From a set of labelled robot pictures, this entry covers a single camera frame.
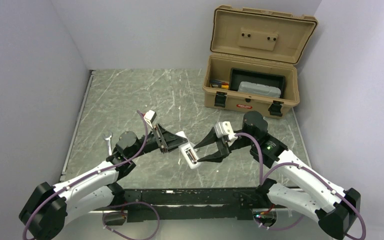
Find grey plastic case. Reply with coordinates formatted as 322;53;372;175
237;81;282;98

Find silver wrench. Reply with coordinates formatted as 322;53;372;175
102;131;113;156

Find black toolbox tray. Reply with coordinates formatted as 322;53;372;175
229;68;286;98

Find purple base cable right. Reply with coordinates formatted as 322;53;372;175
256;211;306;232

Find white remote control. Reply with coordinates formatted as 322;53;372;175
176;131;201;170

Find tan plastic toolbox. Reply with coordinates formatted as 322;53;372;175
202;5;319;119

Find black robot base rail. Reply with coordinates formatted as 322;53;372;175
110;187;275;223

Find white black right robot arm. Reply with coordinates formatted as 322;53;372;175
194;111;367;240

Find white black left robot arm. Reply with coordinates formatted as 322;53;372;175
18;124;189;240

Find screwdrivers in toolbox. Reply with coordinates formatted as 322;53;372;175
209;79;229;90

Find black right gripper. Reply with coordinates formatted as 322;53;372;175
193;127;256;163

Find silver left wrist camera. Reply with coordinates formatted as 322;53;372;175
143;110;157;129

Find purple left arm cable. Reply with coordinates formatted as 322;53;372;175
22;110;150;240

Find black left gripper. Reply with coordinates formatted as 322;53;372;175
128;123;188;160

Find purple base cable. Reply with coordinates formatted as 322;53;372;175
101;201;161;240
256;211;306;232

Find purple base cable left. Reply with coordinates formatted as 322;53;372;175
101;201;161;240

